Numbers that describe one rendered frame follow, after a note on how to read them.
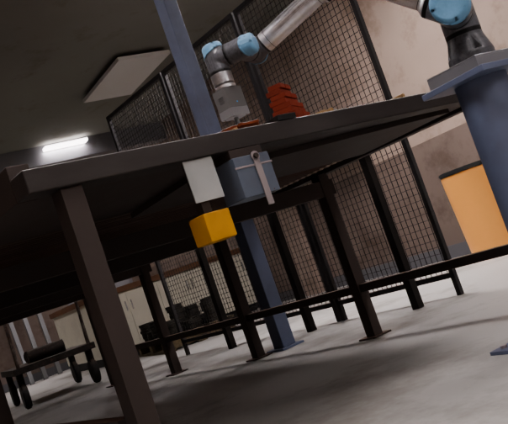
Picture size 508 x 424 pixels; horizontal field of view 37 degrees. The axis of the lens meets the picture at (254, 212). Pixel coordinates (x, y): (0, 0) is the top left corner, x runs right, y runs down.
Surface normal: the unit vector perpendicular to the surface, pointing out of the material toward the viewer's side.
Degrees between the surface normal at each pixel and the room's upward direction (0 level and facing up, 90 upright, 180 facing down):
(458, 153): 90
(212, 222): 90
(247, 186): 90
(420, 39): 90
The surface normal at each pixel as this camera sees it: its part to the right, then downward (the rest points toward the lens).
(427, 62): -0.81, 0.25
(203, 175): 0.57, -0.25
